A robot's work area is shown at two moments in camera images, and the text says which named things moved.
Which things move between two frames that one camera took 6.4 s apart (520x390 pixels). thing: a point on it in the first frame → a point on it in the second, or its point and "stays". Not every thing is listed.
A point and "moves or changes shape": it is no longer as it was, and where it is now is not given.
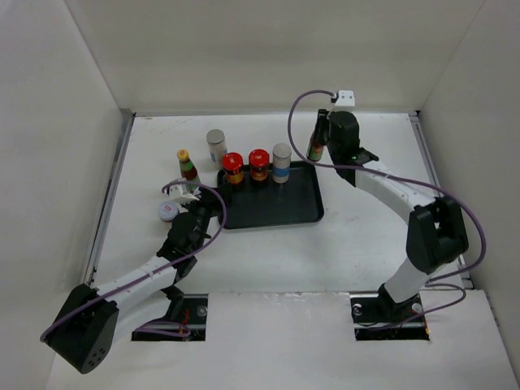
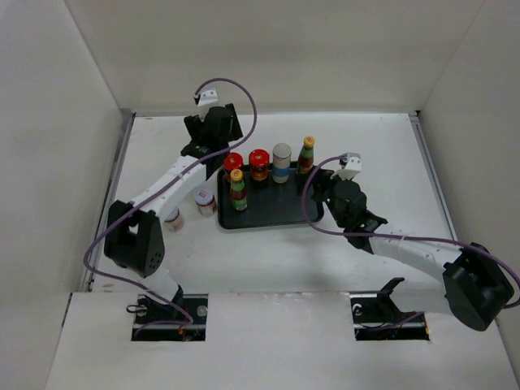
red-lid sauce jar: (258, 161) stays
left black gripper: (210, 199) → (196, 126)
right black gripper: (329, 116) → (322, 178)
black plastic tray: (252, 203) stays
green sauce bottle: (188, 170) moves or changes shape
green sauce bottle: (315, 149) → (305, 159)
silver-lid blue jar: (281, 161) stays
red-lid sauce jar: (233, 165) stays
